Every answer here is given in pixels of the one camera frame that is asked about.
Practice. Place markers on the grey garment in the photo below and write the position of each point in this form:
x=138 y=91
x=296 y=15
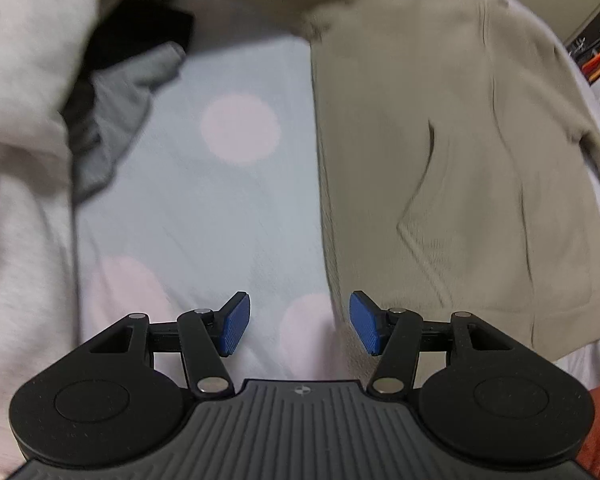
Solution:
x=115 y=110

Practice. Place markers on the beige fleece jacket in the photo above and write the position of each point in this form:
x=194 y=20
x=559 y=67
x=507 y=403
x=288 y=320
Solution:
x=455 y=160

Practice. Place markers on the orange chair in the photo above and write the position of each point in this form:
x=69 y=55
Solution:
x=597 y=65

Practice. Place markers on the polka dot bed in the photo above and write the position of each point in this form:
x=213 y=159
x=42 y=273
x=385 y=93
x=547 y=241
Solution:
x=205 y=210

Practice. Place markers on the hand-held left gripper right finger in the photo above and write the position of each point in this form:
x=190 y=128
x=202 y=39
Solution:
x=365 y=322

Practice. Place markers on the black garment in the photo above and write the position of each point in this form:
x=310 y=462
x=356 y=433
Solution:
x=145 y=35

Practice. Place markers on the light grey sweatshirt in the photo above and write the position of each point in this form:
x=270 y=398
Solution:
x=20 y=210

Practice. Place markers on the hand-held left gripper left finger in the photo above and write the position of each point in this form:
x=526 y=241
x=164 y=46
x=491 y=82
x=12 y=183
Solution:
x=235 y=322

